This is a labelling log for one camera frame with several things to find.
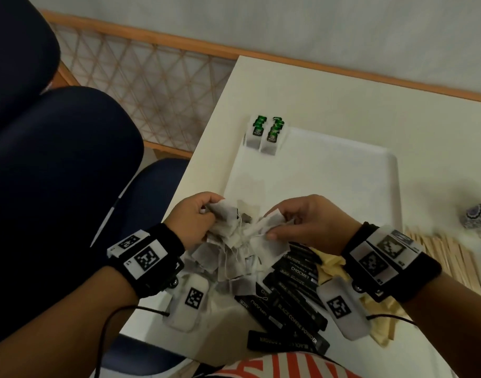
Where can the person's right hand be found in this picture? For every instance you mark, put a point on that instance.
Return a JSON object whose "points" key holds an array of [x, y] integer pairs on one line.
{"points": [[319, 226]]}

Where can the person's left hand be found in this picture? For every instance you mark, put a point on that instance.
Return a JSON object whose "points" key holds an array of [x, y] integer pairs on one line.
{"points": [[187, 222]]}

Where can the person's right thumb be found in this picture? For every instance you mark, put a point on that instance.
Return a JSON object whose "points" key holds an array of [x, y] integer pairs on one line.
{"points": [[286, 233]]}

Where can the person's left fingers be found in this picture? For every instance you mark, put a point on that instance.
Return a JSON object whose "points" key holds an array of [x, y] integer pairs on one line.
{"points": [[209, 198]]}

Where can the white tea bag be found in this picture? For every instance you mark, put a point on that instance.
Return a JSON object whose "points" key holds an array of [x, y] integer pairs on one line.
{"points": [[275, 226], [224, 214]]}

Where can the person's left forearm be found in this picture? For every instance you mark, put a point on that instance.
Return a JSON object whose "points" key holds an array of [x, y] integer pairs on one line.
{"points": [[47, 330]]}

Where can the person's right forearm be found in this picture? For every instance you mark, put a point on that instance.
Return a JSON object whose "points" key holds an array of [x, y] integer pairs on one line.
{"points": [[453, 330]]}

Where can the pile of white tea bags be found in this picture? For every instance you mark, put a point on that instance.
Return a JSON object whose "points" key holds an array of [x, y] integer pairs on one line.
{"points": [[232, 259]]}

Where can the blue chair seat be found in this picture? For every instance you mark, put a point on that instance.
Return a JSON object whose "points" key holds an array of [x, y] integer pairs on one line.
{"points": [[146, 200]]}

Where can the pile of black coffee sachets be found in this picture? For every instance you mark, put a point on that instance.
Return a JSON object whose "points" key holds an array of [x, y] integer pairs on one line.
{"points": [[291, 303]]}

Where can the white plastic tray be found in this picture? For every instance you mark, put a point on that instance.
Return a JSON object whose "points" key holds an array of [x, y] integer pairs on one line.
{"points": [[323, 173]]}

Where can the tea bag with green tag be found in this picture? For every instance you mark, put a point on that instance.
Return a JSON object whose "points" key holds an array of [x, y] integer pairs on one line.
{"points": [[255, 133], [273, 137]]}

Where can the black left wristband with markers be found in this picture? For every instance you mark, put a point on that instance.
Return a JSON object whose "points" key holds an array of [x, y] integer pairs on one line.
{"points": [[146, 259]]}

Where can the black wristband with markers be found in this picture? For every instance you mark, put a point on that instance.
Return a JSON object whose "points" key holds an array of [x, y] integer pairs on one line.
{"points": [[146, 259], [390, 257]]}

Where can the black right wristband with markers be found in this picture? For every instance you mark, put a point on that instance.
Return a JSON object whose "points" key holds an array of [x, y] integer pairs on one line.
{"points": [[390, 257]]}

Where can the wooden lattice railing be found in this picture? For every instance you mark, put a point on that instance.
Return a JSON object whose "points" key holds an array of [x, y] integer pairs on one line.
{"points": [[154, 82]]}

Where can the red and white striped shirt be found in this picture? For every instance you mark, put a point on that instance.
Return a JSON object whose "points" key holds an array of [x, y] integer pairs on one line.
{"points": [[280, 366]]}

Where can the yellow paper packets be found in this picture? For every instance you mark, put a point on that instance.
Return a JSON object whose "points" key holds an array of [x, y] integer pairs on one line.
{"points": [[382, 330]]}

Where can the navy cushioned wooden chair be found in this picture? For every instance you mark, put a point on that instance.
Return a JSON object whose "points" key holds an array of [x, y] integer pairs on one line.
{"points": [[59, 173]]}

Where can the pile of wooden stirrers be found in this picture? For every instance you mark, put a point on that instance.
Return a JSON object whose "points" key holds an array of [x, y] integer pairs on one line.
{"points": [[451, 259]]}

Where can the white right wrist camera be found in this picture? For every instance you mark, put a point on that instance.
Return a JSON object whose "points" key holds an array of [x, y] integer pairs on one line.
{"points": [[343, 309]]}

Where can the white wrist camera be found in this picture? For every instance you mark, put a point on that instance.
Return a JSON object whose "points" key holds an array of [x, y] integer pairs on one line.
{"points": [[186, 303], [343, 309]]}

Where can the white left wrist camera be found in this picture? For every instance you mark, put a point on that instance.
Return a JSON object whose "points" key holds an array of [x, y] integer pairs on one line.
{"points": [[186, 303]]}

